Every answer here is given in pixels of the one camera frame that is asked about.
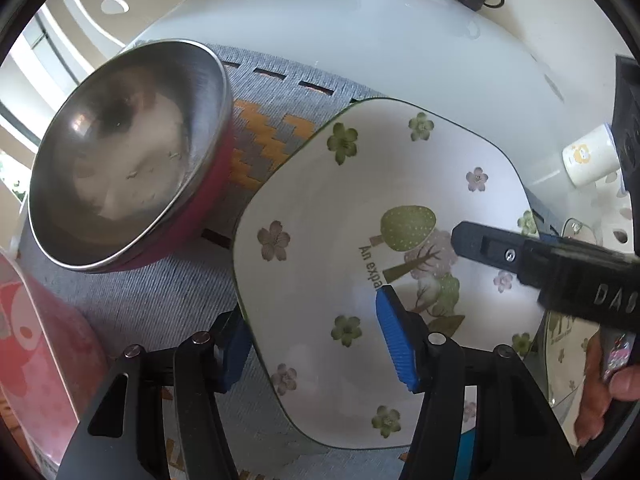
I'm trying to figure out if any white floral square plate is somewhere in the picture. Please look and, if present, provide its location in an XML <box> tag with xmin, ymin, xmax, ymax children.
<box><xmin>231</xmin><ymin>97</ymin><xmax>548</xmax><ymax>451</ymax></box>

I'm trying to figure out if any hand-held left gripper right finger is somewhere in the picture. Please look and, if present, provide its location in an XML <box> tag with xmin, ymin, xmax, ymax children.
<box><xmin>375</xmin><ymin>284</ymin><xmax>583</xmax><ymax>480</ymax></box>

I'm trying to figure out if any white cartoon cup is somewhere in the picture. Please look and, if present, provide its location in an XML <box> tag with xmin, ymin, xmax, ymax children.
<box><xmin>561</xmin><ymin>125</ymin><xmax>621</xmax><ymax>188</ymax></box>

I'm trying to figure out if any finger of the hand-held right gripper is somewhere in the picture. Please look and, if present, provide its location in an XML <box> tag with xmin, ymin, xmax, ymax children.
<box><xmin>451</xmin><ymin>221</ymin><xmax>543</xmax><ymax>288</ymax></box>

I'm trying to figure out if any pink-sided steel bowl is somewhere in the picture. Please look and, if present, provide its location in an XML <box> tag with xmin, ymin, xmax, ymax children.
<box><xmin>27</xmin><ymin>38</ymin><xmax>236</xmax><ymax>273</ymax></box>

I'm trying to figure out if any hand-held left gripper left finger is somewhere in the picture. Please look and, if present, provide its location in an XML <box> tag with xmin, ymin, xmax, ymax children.
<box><xmin>55</xmin><ymin>310</ymin><xmax>253</xmax><ymax>480</ymax></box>

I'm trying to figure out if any pink cartoon bowl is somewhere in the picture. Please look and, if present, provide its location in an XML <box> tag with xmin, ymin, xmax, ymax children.
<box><xmin>0</xmin><ymin>247</ymin><xmax>110</xmax><ymax>468</ymax></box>

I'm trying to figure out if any person's right hand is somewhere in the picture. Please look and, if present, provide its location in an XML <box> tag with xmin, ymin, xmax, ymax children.
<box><xmin>575</xmin><ymin>332</ymin><xmax>640</xmax><ymax>446</ymax></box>

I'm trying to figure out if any white chair with holes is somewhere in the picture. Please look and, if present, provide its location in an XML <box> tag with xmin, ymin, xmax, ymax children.
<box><xmin>62</xmin><ymin>0</ymin><xmax>211</xmax><ymax>46</ymax></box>
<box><xmin>595</xmin><ymin>175</ymin><xmax>638</xmax><ymax>261</ymax></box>

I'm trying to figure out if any grey patterned woven placemat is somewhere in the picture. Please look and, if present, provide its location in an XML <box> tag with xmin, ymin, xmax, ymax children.
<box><xmin>20</xmin><ymin>42</ymin><xmax>551</xmax><ymax>480</ymax></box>

